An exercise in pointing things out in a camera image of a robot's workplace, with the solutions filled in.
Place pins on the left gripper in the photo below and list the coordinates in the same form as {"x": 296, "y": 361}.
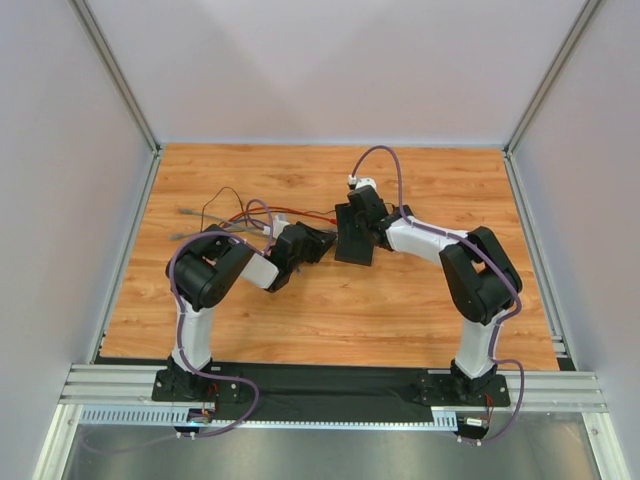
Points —
{"x": 305, "y": 240}

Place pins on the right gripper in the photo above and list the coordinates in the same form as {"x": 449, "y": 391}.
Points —
{"x": 351, "y": 220}

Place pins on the black network switch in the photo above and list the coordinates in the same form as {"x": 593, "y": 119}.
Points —
{"x": 358, "y": 252}

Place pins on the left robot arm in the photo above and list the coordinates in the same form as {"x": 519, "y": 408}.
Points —
{"x": 201, "y": 274}

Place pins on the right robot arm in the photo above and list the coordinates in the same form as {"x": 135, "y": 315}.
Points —
{"x": 482, "y": 281}

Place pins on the black power adapter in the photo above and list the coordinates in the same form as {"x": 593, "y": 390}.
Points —
{"x": 401, "y": 211}

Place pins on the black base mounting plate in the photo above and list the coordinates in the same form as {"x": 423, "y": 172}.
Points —
{"x": 322, "y": 393}

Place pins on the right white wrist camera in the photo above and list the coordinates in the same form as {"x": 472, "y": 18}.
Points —
{"x": 355, "y": 182}

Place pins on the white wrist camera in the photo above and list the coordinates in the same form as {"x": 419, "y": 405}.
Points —
{"x": 278, "y": 224}
{"x": 355, "y": 182}

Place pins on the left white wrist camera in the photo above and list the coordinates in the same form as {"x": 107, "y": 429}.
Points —
{"x": 278, "y": 224}

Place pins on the right aluminium frame post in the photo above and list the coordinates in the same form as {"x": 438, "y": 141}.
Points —
{"x": 567, "y": 47}

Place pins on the aluminium frame post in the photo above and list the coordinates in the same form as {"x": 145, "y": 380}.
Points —
{"x": 98, "y": 39}
{"x": 567, "y": 47}

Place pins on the slotted cable duct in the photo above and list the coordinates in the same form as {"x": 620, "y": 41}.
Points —
{"x": 184, "y": 417}

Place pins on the left aluminium frame post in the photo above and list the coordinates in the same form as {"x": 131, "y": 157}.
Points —
{"x": 98, "y": 39}

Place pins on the front aluminium rail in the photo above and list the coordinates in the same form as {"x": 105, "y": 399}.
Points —
{"x": 544, "y": 391}

